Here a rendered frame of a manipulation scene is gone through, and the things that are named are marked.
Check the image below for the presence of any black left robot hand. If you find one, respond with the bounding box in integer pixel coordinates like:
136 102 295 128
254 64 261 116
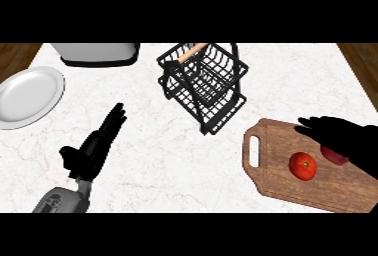
57 102 128 183

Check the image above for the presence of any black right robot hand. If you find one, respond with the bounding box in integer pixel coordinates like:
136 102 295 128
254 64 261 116
294 115 378 181

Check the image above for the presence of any red tomato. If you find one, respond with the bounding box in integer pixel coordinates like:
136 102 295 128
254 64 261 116
288 151 319 182

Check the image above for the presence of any brown wooden cutting board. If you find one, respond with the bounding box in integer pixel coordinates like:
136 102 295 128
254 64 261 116
240 117 378 214

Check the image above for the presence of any dark red vegetable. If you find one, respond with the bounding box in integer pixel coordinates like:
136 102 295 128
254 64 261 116
320 145 350 167

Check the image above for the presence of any white round plate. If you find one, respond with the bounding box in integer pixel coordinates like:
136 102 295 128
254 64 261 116
0 65 66 131

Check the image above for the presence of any black wire tiered basket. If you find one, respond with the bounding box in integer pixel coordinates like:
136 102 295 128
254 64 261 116
155 42 251 136

